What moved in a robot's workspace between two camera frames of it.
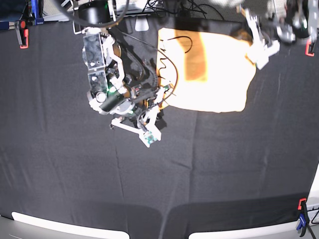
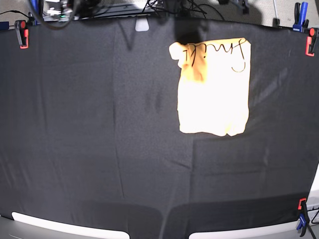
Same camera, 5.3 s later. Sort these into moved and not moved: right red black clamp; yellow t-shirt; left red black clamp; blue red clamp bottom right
Moved: yellow t-shirt
Not moved: left red black clamp; blue red clamp bottom right; right red black clamp
